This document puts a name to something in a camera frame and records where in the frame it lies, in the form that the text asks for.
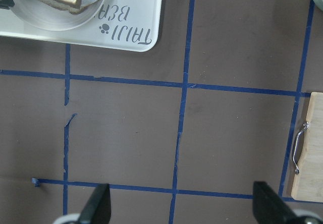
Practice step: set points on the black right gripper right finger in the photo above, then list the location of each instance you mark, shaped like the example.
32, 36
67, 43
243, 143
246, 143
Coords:
268, 207

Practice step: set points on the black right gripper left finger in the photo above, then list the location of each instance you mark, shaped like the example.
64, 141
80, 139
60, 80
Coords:
98, 207

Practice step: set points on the white round plate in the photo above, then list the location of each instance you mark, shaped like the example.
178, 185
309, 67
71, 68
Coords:
45, 17

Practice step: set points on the bottom bread slice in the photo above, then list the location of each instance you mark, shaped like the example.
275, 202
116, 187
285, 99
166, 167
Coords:
63, 7

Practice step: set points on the wooden cutting board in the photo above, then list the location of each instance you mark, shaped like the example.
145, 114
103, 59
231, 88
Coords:
307, 185

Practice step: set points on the white rectangular bear tray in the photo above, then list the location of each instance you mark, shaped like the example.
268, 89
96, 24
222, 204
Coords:
119, 24

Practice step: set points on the metal board handle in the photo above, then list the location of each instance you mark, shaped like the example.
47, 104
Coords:
295, 146

